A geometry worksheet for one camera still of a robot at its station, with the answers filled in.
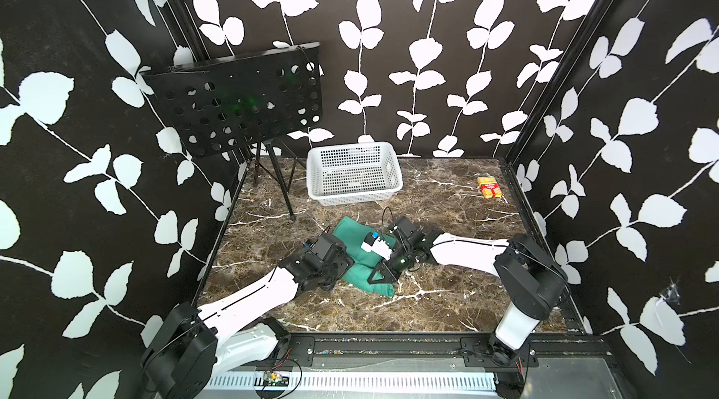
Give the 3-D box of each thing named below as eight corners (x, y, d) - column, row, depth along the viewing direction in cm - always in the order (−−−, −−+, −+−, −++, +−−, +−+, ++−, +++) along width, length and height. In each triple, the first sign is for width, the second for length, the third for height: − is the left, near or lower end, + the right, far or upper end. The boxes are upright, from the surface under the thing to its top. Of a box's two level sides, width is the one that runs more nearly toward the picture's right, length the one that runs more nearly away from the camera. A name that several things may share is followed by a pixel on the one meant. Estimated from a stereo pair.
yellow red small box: (483, 199, 111) (485, 195, 109) (477, 179, 117) (478, 176, 115) (501, 199, 111) (503, 195, 109) (493, 179, 117) (495, 176, 115)
